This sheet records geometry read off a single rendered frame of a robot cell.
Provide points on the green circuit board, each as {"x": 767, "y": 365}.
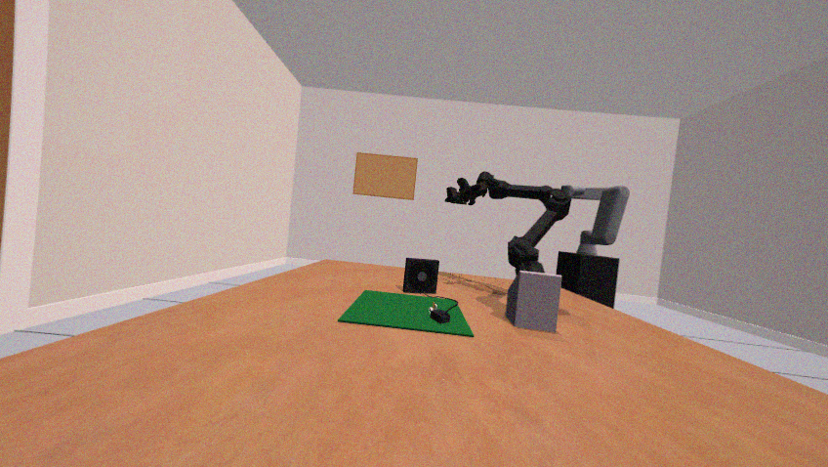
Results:
{"x": 405, "y": 312}

